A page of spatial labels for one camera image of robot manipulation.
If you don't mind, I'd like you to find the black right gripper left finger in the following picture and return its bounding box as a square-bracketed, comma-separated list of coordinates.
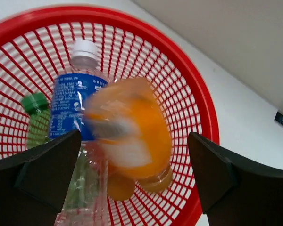
[0, 130, 81, 226]

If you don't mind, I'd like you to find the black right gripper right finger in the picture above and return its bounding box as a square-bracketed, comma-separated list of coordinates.
[188, 132, 283, 226]

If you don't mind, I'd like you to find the red plastic mesh bin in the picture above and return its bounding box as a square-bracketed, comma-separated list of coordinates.
[0, 5, 219, 226]

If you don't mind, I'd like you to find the green plastic soda bottle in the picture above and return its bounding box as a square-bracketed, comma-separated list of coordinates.
[21, 92, 51, 149]

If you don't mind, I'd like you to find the orange juice bottle barcode label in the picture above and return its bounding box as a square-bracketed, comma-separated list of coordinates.
[83, 77, 173, 201]

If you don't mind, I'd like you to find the clear bottle blue label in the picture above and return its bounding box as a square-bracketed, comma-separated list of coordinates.
[48, 39, 111, 226]

